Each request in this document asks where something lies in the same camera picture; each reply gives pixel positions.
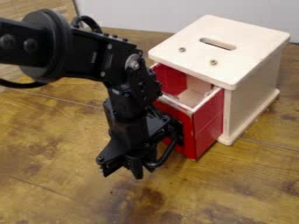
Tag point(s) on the white wooden box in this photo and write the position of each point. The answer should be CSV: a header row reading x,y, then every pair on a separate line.
x,y
236,56

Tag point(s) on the black metal drawer handle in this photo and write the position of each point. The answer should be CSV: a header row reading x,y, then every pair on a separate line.
x,y
170,132

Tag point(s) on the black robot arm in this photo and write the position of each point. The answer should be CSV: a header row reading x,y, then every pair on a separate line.
x,y
51,49

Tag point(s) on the red drawer front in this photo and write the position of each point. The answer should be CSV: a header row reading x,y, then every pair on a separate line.
x,y
196,103

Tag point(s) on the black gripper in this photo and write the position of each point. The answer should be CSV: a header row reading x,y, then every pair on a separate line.
x,y
130,142

